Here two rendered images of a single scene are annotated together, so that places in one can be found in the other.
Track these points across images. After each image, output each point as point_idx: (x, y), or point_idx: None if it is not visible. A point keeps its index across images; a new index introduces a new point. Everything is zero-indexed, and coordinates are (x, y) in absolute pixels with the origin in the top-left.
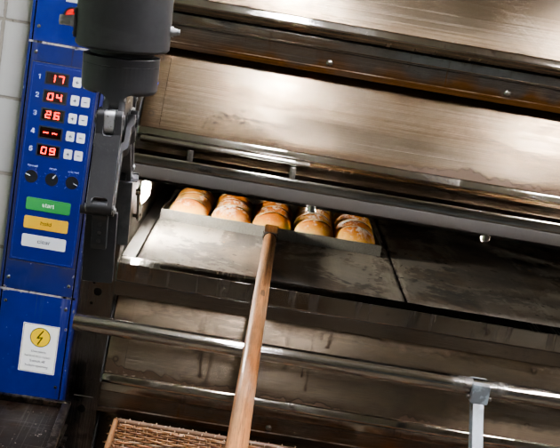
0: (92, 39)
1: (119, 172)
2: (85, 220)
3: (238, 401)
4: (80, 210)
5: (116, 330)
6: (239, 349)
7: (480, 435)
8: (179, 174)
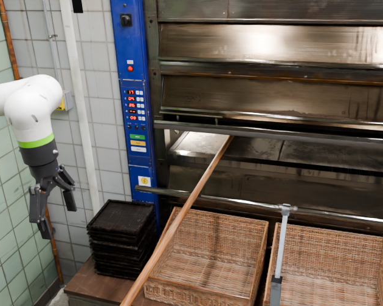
0: (24, 161)
1: (44, 204)
2: None
3: (166, 233)
4: None
5: (149, 190)
6: None
7: (284, 228)
8: (172, 126)
